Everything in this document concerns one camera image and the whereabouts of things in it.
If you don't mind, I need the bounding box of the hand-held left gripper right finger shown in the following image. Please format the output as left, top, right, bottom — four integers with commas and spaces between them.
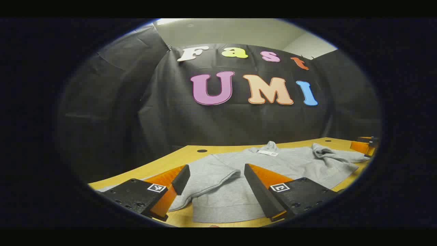
244, 163, 338, 222

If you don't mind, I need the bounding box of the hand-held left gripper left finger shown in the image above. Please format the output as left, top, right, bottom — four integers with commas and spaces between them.
97, 164, 191, 222

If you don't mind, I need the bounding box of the grey sweatshirt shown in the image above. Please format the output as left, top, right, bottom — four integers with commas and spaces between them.
97, 141, 371, 223

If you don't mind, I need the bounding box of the black backdrop cloth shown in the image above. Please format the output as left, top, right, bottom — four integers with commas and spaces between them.
56, 26, 382, 185

